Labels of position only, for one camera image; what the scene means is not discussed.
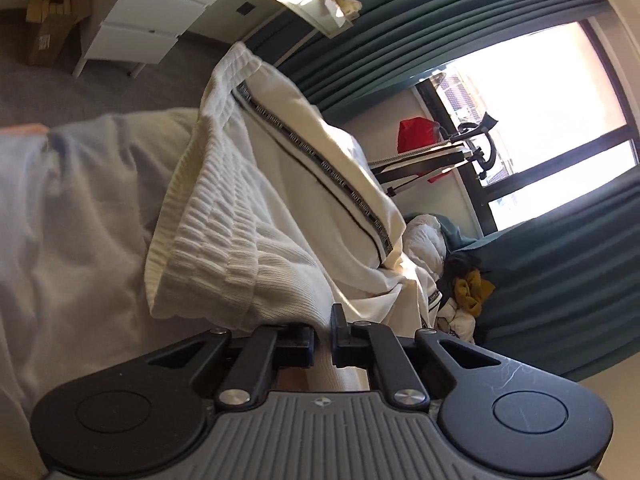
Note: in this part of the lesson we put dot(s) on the dark wall socket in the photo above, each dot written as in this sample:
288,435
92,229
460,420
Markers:
245,9

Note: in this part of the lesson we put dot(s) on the white drawer cabinet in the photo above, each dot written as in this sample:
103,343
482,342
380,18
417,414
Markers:
150,15

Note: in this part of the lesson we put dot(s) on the black framed window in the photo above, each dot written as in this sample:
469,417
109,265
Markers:
540,85

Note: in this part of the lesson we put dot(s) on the yellow garment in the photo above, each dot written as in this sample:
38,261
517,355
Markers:
475,287

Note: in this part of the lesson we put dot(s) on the pastel tie-dye duvet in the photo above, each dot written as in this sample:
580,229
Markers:
75,210

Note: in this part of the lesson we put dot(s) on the black adjustable stand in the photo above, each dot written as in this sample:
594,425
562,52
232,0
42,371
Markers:
425,157

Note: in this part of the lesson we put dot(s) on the cream pants with striped trim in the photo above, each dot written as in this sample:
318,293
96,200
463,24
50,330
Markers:
225,240

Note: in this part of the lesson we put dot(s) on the black garment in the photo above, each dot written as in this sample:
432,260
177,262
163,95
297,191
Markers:
462,265

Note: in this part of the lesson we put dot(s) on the cardboard box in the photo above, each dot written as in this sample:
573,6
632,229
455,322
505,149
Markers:
50,35

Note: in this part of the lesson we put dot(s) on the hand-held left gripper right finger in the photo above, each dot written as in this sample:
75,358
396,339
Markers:
345,340

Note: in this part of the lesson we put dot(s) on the red bag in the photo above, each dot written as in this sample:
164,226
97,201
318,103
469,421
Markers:
415,135

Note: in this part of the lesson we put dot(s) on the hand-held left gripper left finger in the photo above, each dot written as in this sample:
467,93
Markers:
295,347

